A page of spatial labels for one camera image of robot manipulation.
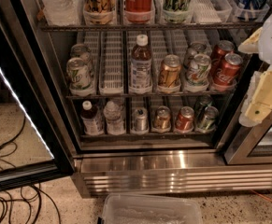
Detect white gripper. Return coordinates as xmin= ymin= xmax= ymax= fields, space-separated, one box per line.
xmin=237 ymin=14 xmax=272 ymax=127

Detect orange tall can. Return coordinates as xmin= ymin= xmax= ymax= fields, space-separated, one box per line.
xmin=83 ymin=0 xmax=115 ymax=24

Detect red cola can front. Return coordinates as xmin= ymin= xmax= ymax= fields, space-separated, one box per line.
xmin=213 ymin=53 xmax=243 ymax=87

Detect red cola can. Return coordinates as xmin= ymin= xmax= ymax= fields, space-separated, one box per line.
xmin=210 ymin=40 xmax=235 ymax=76
xmin=213 ymin=53 xmax=243 ymax=87

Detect red cola can rear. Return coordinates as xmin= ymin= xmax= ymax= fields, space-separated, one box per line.
xmin=210 ymin=40 xmax=235 ymax=76

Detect green white can middle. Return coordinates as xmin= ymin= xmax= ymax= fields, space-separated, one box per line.
xmin=185 ymin=53 xmax=211 ymax=92

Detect green can bottom rear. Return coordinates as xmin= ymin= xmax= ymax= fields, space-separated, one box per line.
xmin=193 ymin=95 xmax=213 ymax=118

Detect green can bottom front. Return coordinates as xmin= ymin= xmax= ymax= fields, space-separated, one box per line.
xmin=196 ymin=106 xmax=219 ymax=133

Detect silver can behind middle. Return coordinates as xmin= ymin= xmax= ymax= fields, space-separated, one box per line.
xmin=183 ymin=42 xmax=207 ymax=68

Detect closed right fridge door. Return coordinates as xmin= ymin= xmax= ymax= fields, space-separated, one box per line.
xmin=224 ymin=111 xmax=272 ymax=165

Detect gold can middle shelf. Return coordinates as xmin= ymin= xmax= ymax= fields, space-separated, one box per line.
xmin=158 ymin=54 xmax=181 ymax=93

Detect gold can shelf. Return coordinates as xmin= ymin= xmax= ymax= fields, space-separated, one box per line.
xmin=153 ymin=105 xmax=171 ymax=132
xmin=158 ymin=54 xmax=181 ymax=93

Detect red can bottom shelf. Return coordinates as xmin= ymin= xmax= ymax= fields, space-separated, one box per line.
xmin=175 ymin=106 xmax=194 ymax=133

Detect gold can bottom shelf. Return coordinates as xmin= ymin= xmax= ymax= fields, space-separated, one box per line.
xmin=153 ymin=105 xmax=171 ymax=132

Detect stainless fridge cabinet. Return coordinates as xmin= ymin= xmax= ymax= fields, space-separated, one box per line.
xmin=4 ymin=0 xmax=272 ymax=199

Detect brown tea bottle middle shelf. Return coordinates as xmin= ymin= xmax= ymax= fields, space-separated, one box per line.
xmin=130 ymin=35 xmax=151 ymax=94

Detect silver can bottom shelf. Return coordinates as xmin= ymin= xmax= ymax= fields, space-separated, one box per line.
xmin=133 ymin=107 xmax=149 ymax=133

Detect red Coca-Cola tall can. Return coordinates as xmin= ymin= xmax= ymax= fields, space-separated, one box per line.
xmin=125 ymin=0 xmax=151 ymax=23

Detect clear water bottle bottom shelf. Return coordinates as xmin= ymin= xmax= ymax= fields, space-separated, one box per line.
xmin=103 ymin=101 xmax=125 ymax=135

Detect clear water bottle shelf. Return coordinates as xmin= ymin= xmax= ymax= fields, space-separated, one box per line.
xmin=103 ymin=101 xmax=125 ymax=135
xmin=42 ymin=0 xmax=82 ymax=26

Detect silver can behind left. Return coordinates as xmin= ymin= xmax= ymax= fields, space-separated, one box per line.
xmin=70 ymin=43 xmax=93 ymax=75

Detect green 7up can left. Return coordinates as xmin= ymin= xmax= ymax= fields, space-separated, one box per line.
xmin=66 ymin=57 xmax=92 ymax=96

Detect clear water bottle top shelf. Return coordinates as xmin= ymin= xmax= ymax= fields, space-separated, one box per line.
xmin=42 ymin=0 xmax=82 ymax=26

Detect open fridge glass door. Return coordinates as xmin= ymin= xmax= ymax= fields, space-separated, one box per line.
xmin=0 ymin=0 xmax=75 ymax=191

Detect clear plastic bin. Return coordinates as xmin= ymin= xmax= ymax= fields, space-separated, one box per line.
xmin=97 ymin=193 xmax=203 ymax=224

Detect orange floor cable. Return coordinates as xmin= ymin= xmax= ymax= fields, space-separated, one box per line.
xmin=251 ymin=189 xmax=272 ymax=207

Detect black floor cables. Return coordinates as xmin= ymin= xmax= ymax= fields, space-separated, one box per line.
xmin=0 ymin=114 xmax=63 ymax=224

